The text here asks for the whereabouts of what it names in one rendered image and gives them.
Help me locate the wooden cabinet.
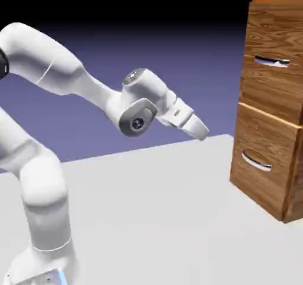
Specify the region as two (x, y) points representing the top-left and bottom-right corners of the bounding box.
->
(228, 0), (303, 224)

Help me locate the wooden drawer front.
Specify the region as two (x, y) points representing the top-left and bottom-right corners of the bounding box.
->
(228, 102), (303, 222)
(238, 0), (303, 127)

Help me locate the curved silver drawer handle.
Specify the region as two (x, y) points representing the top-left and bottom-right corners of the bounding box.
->
(241, 151), (273, 173)
(254, 54), (291, 69)

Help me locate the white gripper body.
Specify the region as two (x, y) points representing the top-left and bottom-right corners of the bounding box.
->
(180, 114), (210, 141)

